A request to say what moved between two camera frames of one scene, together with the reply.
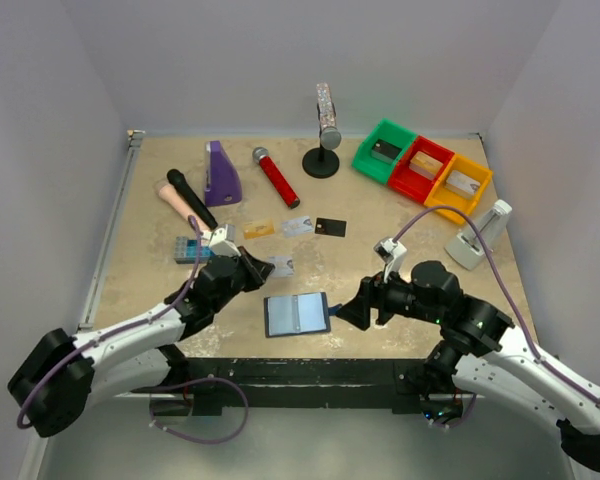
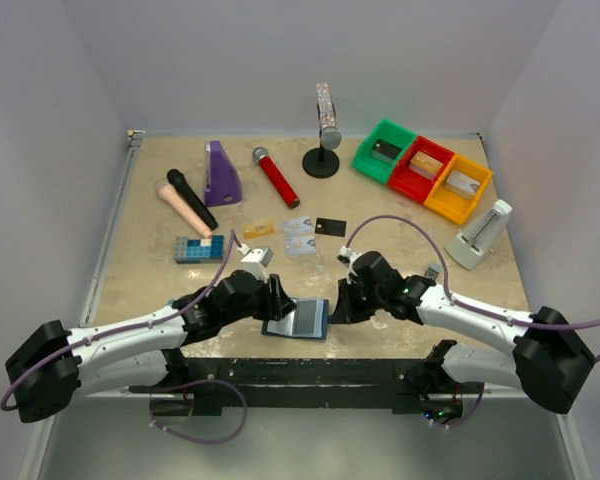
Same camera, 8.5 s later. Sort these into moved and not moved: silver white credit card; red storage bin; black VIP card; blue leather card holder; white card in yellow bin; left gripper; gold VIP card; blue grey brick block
Moved: left gripper; blue leather card holder
Not moved: silver white credit card; black VIP card; white card in yellow bin; gold VIP card; red storage bin; blue grey brick block
